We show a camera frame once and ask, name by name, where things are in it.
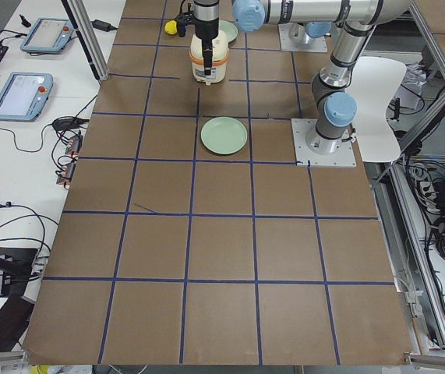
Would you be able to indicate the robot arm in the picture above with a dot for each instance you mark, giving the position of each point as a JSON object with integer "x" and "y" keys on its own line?
{"x": 336, "y": 108}
{"x": 251, "y": 15}

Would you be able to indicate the black power adapter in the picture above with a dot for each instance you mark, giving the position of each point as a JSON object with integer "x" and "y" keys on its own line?
{"x": 102, "y": 25}

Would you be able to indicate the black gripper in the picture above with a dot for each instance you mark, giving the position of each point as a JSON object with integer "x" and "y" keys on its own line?
{"x": 206, "y": 26}

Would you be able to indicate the aluminium frame post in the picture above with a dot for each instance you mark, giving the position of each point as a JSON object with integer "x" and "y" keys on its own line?
{"x": 78, "y": 17}

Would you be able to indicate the usb hub with cables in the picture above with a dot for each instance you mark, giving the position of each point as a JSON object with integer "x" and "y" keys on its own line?
{"x": 69, "y": 132}

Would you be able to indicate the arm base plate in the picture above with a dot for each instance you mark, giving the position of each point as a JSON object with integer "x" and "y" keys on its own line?
{"x": 306, "y": 37}
{"x": 314, "y": 151}

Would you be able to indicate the teach pendant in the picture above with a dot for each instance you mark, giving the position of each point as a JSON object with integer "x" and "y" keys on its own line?
{"x": 24, "y": 96}
{"x": 48, "y": 36}

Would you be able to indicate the green plate near arm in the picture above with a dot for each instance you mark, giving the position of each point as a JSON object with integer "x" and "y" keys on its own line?
{"x": 224, "y": 135}
{"x": 230, "y": 29}

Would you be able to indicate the white chair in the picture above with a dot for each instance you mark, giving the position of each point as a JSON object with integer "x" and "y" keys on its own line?
{"x": 374, "y": 82}

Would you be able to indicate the upper teach pendant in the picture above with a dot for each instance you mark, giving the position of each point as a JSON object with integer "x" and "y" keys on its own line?
{"x": 48, "y": 36}

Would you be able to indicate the lower teach pendant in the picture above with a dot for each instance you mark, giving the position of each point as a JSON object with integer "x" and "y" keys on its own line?
{"x": 24, "y": 96}

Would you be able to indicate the yellow toy bell pepper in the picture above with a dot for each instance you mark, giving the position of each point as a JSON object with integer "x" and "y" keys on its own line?
{"x": 170, "y": 27}

